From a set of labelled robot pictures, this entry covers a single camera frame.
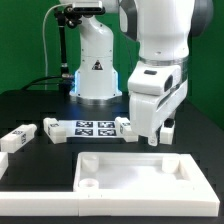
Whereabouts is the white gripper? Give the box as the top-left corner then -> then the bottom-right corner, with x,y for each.
128,62 -> 187,146

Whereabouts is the white desk top tray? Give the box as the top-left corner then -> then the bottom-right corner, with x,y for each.
73,152 -> 216,201

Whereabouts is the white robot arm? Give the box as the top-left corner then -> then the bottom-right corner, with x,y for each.
59,0 -> 213,146

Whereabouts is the white L-shaped fence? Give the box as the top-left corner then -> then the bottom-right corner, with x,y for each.
0,153 -> 221,218

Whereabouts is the fiducial marker sheet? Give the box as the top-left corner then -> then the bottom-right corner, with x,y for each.
59,120 -> 117,138

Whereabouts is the black camera stand pole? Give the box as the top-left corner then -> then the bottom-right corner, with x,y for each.
54,8 -> 81,95

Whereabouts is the black cable on table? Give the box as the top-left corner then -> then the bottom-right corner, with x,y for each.
20,75 -> 74,92

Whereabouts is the camera on stand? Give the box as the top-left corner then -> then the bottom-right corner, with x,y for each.
65,0 -> 105,15

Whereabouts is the white cable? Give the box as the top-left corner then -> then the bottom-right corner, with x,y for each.
41,3 -> 73,83

